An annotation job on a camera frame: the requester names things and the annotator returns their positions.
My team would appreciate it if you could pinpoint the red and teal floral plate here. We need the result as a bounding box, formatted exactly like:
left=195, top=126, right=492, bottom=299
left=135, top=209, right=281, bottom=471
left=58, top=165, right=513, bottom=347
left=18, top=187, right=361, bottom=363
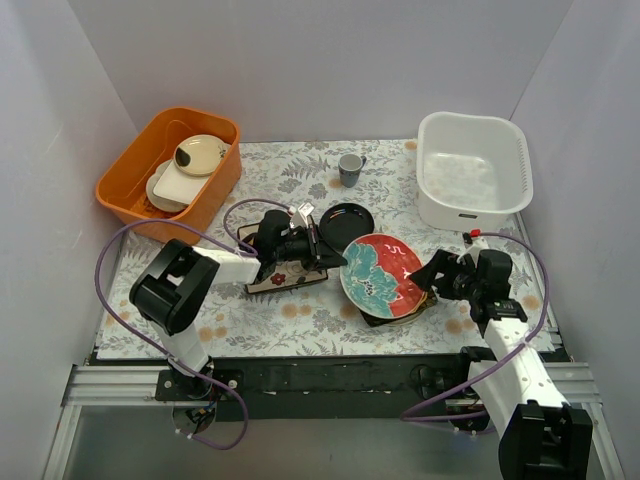
left=340, top=233, right=425, bottom=319

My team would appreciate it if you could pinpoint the yellow dotted scalloped plate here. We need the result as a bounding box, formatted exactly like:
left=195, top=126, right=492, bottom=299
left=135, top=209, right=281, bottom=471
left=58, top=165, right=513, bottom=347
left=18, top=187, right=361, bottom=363
left=402, top=289, right=438, bottom=321

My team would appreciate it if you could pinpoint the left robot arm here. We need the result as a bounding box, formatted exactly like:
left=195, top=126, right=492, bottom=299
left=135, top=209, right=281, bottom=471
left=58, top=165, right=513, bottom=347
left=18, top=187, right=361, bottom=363
left=129, top=210, right=347, bottom=400

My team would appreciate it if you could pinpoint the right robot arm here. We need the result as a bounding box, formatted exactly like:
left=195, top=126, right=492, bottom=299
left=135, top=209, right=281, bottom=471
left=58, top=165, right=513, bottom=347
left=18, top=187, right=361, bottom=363
left=409, top=247, right=593, bottom=479

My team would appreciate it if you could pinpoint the white plastic bin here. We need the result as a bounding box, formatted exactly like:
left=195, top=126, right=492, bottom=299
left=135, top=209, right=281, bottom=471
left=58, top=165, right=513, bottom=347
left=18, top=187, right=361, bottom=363
left=416, top=111, right=534, bottom=232

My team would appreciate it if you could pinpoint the orange plastic bin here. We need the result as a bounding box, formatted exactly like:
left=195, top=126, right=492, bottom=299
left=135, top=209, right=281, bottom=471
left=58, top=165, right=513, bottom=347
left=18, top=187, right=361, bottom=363
left=96, top=107, right=242, bottom=245

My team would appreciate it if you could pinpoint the black square floral plate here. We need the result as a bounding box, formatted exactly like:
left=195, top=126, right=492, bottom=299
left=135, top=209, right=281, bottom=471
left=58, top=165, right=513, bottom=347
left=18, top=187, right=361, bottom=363
left=360, top=310, right=419, bottom=328

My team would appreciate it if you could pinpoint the black round plate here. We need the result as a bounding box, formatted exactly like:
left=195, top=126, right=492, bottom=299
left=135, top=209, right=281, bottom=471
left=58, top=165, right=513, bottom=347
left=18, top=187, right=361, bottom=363
left=319, top=203, right=375, bottom=252

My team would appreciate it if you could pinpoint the cream rectangular floral plate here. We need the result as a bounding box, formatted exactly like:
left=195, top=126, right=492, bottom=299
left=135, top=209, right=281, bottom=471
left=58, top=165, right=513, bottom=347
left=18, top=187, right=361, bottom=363
left=237, top=223, right=330, bottom=296

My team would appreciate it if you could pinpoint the floral table mat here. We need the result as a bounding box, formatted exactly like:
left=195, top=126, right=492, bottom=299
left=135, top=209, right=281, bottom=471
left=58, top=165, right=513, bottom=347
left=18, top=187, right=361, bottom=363
left=96, top=139, right=564, bottom=361

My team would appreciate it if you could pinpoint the grey ceramic cup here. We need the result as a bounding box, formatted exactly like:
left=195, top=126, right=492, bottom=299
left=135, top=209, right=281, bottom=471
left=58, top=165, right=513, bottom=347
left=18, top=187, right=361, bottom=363
left=338, top=154, right=367, bottom=188

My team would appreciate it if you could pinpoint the beige round plate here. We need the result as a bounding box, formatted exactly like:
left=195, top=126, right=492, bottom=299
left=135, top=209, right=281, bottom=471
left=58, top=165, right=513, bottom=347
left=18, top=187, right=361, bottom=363
left=174, top=134, right=228, bottom=177

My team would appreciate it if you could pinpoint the white square plate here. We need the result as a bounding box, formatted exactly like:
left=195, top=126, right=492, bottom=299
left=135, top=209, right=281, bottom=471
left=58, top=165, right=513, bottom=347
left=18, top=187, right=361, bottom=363
left=151, top=160, right=209, bottom=205

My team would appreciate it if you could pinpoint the cream round plate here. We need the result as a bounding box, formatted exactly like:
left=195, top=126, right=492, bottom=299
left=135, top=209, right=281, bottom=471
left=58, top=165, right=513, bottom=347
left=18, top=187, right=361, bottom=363
left=146, top=173, right=188, bottom=213

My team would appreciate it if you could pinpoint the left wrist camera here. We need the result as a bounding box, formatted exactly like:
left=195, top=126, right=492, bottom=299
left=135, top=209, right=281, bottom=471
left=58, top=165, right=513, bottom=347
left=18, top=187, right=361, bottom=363
left=289, top=202, right=314, bottom=229

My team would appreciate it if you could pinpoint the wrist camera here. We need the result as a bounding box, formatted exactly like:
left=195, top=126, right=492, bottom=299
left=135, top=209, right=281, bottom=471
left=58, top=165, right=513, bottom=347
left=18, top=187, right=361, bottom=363
left=463, top=229, right=490, bottom=261
left=289, top=202, right=314, bottom=229

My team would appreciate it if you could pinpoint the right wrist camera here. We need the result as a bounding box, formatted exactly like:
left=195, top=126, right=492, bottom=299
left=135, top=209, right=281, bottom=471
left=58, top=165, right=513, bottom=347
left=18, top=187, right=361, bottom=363
left=463, top=229, right=490, bottom=261

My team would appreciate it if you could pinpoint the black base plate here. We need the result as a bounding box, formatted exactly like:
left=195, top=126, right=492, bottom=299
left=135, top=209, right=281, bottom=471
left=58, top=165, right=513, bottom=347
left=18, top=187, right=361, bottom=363
left=156, top=354, right=466, bottom=421

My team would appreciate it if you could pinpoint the aluminium frame rail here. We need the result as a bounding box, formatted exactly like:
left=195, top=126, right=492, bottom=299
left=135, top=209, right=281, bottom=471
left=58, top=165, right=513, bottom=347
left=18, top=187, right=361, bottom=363
left=62, top=366, right=174, bottom=407

